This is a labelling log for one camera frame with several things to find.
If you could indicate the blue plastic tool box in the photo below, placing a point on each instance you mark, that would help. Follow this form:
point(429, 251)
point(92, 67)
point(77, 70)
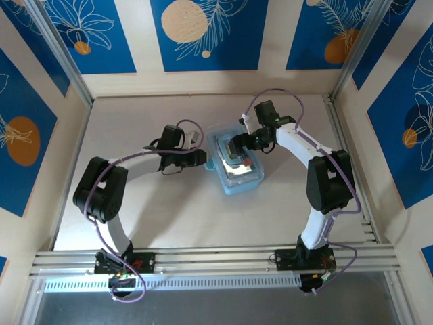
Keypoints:
point(236, 186)

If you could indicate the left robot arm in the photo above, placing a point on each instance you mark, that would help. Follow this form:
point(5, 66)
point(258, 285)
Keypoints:
point(101, 193)

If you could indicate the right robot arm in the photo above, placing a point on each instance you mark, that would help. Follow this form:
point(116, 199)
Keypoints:
point(331, 183)

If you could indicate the small black controller box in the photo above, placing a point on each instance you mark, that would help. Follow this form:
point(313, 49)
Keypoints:
point(123, 284)
point(308, 282)

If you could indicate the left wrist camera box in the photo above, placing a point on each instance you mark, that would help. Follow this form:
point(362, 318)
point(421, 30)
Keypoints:
point(193, 135)

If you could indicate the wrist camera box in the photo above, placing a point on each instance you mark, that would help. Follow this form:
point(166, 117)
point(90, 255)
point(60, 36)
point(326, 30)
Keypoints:
point(193, 135)
point(245, 120)

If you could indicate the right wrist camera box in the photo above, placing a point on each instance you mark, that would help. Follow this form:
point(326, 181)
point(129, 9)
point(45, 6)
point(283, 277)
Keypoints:
point(245, 120)

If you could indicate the blue floral wall panel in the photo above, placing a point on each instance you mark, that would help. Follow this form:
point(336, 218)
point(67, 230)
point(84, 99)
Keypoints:
point(304, 40)
point(2, 267)
point(236, 50)
point(428, 257)
point(34, 50)
point(389, 30)
point(389, 152)
point(20, 101)
point(101, 50)

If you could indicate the aluminium side rail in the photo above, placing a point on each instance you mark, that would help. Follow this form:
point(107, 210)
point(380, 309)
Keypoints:
point(336, 125)

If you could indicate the aluminium front rail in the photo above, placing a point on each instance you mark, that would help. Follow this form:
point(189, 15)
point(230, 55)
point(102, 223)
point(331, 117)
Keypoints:
point(216, 259)

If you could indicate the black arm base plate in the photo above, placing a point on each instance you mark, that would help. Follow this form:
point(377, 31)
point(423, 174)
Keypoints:
point(284, 260)
point(145, 262)

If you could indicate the aluminium corner post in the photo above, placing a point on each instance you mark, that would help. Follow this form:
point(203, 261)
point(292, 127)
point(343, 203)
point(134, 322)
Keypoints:
point(69, 67)
point(355, 50)

